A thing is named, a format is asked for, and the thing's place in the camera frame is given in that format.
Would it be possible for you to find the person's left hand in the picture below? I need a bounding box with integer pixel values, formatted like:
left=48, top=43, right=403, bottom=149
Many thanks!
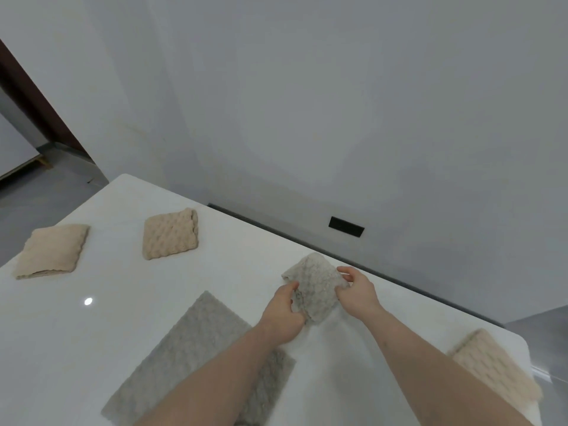
left=259, top=281, right=307, bottom=345

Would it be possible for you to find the person's right forearm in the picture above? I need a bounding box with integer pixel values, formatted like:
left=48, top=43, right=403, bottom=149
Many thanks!
left=365, top=304, right=535, bottom=426

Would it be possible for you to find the person's left forearm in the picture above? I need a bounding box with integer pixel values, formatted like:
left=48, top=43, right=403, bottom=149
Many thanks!
left=140, top=321, right=291, bottom=426

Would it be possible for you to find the person's right hand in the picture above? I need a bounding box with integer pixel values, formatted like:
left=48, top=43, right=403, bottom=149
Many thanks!
left=335, top=266, right=385, bottom=319

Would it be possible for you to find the black wall vent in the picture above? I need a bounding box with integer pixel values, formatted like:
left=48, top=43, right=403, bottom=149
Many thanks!
left=328, top=216, right=365, bottom=238

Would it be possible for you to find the flat grey textured towel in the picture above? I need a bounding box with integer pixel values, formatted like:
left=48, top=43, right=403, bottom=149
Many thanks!
left=101, top=291, right=296, bottom=426

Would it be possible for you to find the grey textured towel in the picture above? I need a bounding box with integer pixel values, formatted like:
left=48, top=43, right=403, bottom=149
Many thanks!
left=101, top=291, right=296, bottom=426
left=281, top=253, right=350, bottom=325

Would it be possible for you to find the dark brown door frame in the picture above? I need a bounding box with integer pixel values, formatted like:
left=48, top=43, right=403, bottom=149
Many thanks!
left=0, top=39, right=95, bottom=164

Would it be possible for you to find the folded beige textured towel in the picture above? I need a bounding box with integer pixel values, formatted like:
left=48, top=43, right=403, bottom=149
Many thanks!
left=446, top=329, right=544, bottom=411
left=142, top=208, right=199, bottom=262
left=12, top=224, right=91, bottom=280

